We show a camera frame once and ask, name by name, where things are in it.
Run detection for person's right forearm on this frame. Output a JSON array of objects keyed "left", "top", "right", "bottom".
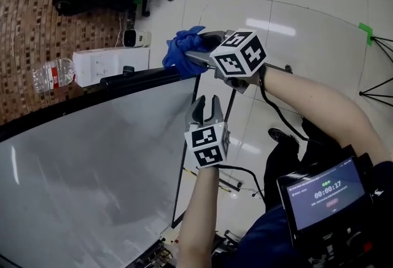
[{"left": 262, "top": 65, "right": 384, "bottom": 169}]

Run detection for person's left forearm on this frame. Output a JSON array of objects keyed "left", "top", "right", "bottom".
[{"left": 176, "top": 165, "right": 220, "bottom": 268}]

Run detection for small clear water bottle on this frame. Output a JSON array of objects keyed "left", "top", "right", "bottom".
[{"left": 30, "top": 57, "right": 77, "bottom": 95}]

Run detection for green floor tape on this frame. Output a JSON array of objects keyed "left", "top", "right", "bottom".
[{"left": 358, "top": 22, "right": 374, "bottom": 45}]

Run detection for person's black trousers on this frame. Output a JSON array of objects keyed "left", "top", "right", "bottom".
[{"left": 263, "top": 117, "right": 351, "bottom": 212}]

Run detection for white appliance with black face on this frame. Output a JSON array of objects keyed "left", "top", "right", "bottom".
[{"left": 122, "top": 29, "right": 152, "bottom": 48}]

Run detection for black tripod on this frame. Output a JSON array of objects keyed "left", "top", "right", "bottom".
[{"left": 359, "top": 34, "right": 393, "bottom": 104}]

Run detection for black chest-mounted monitor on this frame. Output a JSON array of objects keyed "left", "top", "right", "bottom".
[{"left": 276, "top": 156, "right": 374, "bottom": 232}]

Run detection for blue terry cloth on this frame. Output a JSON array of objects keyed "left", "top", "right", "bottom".
[{"left": 162, "top": 26, "right": 212, "bottom": 79}]

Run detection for white flat box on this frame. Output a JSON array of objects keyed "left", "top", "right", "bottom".
[{"left": 72, "top": 47, "right": 151, "bottom": 88}]

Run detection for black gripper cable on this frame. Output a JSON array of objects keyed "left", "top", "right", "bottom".
[
  {"left": 257, "top": 66, "right": 311, "bottom": 141},
  {"left": 214, "top": 165, "right": 267, "bottom": 200}
]

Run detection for person's navy shirt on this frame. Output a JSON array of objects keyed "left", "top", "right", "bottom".
[{"left": 236, "top": 162, "right": 393, "bottom": 268}]

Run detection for large whiteboard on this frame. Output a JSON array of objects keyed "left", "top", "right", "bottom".
[{"left": 0, "top": 65, "right": 239, "bottom": 268}]

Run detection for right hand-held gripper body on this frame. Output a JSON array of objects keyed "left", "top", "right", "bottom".
[{"left": 209, "top": 29, "right": 267, "bottom": 94}]

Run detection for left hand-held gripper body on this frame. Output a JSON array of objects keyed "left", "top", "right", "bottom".
[{"left": 183, "top": 120, "right": 231, "bottom": 169}]

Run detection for person's left grey shoe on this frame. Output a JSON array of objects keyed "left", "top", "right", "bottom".
[{"left": 268, "top": 127, "right": 300, "bottom": 146}]

